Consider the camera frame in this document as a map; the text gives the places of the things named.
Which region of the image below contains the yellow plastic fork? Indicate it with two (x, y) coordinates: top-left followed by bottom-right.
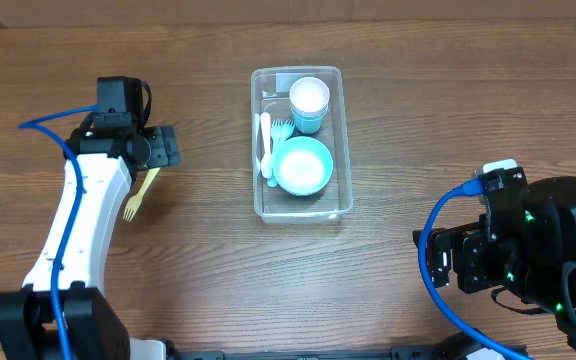
(122, 168), (161, 222)

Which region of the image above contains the light blue fork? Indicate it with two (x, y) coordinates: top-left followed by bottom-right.
(267, 119), (295, 188)
(252, 113), (260, 177)

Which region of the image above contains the white plastic spoon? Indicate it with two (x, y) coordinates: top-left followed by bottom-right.
(260, 112), (272, 179)

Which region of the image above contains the clear plastic storage container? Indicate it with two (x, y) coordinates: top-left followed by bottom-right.
(251, 66), (353, 224)

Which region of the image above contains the blue plastic bowl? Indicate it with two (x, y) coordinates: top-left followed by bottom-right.
(272, 136), (334, 197)

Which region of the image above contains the blue plastic cup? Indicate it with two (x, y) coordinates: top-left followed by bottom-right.
(293, 110), (328, 135)

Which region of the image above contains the pink plastic cup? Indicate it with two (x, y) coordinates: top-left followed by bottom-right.
(289, 77), (330, 117)

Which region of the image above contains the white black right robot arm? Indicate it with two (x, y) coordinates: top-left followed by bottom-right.
(413, 167), (576, 359)

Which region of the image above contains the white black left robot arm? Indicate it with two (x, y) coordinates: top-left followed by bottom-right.
(0, 76), (181, 360)

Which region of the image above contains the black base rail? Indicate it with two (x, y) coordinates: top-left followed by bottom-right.
(127, 337), (524, 360)

